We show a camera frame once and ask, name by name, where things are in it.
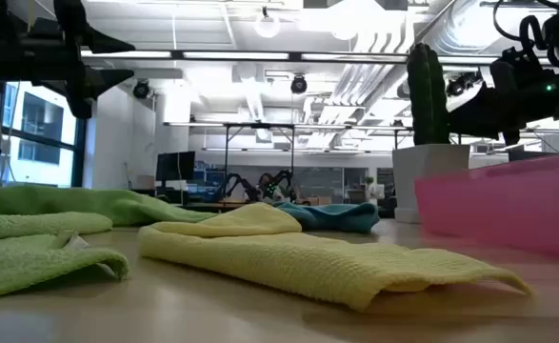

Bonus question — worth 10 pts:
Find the pink plastic basket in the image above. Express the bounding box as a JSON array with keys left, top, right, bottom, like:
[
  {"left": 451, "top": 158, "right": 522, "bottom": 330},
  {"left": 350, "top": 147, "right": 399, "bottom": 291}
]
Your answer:
[{"left": 413, "top": 150, "right": 559, "bottom": 262}]

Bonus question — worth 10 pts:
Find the black metal station frame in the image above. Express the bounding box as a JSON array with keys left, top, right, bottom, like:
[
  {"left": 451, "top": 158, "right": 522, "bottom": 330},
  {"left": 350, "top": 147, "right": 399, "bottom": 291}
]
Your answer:
[{"left": 221, "top": 122, "right": 299, "bottom": 192}]

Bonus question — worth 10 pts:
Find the teal microfiber towel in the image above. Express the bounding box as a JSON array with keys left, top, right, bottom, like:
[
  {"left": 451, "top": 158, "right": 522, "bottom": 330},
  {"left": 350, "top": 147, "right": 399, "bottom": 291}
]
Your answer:
[{"left": 272, "top": 199, "right": 381, "bottom": 235}]

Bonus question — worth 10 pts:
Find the lime green microfiber towel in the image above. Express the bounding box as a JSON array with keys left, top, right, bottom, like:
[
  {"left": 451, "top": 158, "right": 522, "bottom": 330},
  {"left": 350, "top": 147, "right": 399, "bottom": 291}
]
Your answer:
[{"left": 0, "top": 194, "right": 130, "bottom": 302}]

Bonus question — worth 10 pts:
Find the green cactus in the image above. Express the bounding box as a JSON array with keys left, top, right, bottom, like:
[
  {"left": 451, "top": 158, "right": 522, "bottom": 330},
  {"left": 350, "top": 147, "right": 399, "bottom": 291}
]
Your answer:
[{"left": 406, "top": 42, "right": 451, "bottom": 147}]

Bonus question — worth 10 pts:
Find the white hexagonal planter pot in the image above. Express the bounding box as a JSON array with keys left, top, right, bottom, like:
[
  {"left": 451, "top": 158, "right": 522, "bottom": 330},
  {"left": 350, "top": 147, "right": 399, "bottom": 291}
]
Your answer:
[{"left": 391, "top": 143, "right": 471, "bottom": 225}]

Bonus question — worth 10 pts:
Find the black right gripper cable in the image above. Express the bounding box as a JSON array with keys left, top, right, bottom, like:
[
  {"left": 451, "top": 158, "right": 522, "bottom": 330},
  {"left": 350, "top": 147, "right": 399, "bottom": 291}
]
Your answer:
[{"left": 491, "top": 0, "right": 554, "bottom": 52}]

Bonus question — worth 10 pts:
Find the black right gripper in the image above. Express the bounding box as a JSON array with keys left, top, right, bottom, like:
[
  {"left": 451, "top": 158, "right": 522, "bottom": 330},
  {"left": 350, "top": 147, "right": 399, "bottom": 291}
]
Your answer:
[{"left": 448, "top": 59, "right": 559, "bottom": 147}]

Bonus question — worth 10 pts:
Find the black computer monitor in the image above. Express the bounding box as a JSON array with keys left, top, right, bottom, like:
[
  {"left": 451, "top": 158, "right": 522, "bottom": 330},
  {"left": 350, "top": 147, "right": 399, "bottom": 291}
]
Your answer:
[
  {"left": 155, "top": 151, "right": 197, "bottom": 183},
  {"left": 507, "top": 145, "right": 554, "bottom": 163}
]

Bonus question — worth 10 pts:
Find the yellow microfiber towel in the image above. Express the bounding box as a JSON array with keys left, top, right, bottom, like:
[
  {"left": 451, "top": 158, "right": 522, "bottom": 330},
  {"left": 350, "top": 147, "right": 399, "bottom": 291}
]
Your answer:
[{"left": 137, "top": 201, "right": 533, "bottom": 313}]

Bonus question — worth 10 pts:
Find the bright green microfiber towel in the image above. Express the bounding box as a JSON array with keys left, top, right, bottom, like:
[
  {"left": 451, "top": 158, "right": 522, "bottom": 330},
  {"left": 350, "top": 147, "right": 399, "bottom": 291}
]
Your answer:
[{"left": 0, "top": 184, "right": 219, "bottom": 228}]

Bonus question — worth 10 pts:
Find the round white ceiling lamp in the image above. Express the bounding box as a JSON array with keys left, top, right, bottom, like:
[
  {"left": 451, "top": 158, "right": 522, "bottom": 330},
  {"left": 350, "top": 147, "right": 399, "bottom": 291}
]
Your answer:
[{"left": 253, "top": 7, "right": 282, "bottom": 39}]

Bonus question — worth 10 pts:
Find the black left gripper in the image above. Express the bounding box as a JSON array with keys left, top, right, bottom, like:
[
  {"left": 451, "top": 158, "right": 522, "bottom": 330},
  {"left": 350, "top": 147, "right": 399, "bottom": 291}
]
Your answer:
[{"left": 0, "top": 0, "right": 136, "bottom": 120}]

